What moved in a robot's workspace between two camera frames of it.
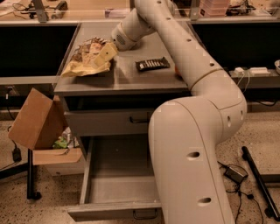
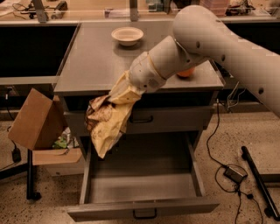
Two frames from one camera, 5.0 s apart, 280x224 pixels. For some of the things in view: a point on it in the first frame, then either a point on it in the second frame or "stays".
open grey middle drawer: (119, 183) stays
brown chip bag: (83, 58) -> (107, 122)
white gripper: (120, 39) -> (143, 71)
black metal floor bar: (270, 211) stays
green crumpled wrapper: (60, 143) stays
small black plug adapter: (17, 155) stays
